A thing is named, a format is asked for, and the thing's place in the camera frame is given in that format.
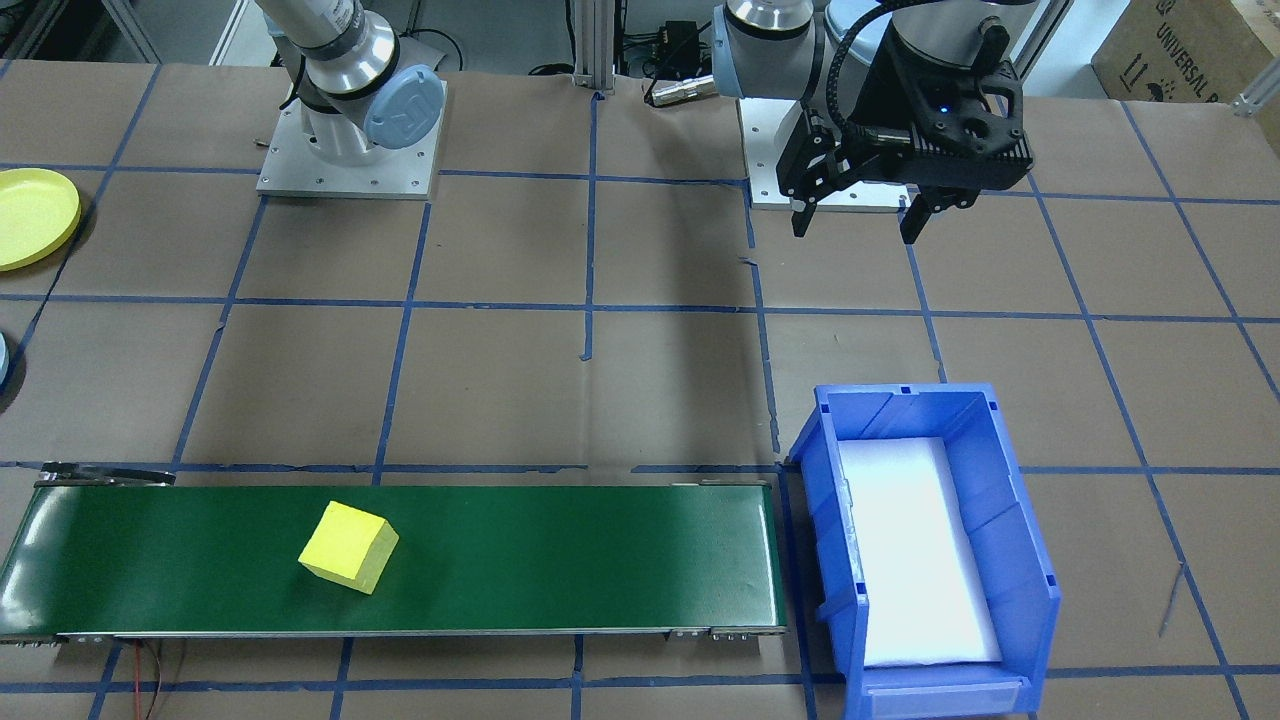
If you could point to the blue plastic storage bin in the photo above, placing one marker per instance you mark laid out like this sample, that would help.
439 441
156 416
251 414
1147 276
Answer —
1010 600

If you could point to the short aluminium profile bar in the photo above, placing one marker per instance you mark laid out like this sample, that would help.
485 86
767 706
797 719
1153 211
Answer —
1260 100

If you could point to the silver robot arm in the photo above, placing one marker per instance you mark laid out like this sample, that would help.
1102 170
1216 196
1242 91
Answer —
340 40
770 50

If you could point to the yellow plate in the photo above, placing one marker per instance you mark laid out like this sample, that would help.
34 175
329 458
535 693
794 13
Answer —
35 215

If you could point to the yellow foam block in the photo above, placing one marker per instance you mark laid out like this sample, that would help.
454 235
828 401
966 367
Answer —
345 545

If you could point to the brown cardboard box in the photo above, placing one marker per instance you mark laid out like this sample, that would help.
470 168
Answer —
1180 50

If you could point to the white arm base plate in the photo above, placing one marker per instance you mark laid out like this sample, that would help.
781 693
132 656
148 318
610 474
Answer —
410 175
762 150

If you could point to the green conveyor belt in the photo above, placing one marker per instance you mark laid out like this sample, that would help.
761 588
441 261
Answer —
500 560

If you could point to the white foam liner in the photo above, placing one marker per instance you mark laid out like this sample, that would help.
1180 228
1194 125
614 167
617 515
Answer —
920 550

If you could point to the black power adapter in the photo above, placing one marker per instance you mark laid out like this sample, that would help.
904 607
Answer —
680 40

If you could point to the grey metal leg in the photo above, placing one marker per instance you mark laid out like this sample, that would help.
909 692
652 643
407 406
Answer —
130 30

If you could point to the silver cylindrical connector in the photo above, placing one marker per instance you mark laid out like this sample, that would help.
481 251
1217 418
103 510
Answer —
680 90

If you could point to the light blue plate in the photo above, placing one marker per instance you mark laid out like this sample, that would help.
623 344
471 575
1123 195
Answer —
3 360

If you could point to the aluminium profile post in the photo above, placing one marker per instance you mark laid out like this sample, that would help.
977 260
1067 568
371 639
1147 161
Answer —
595 50

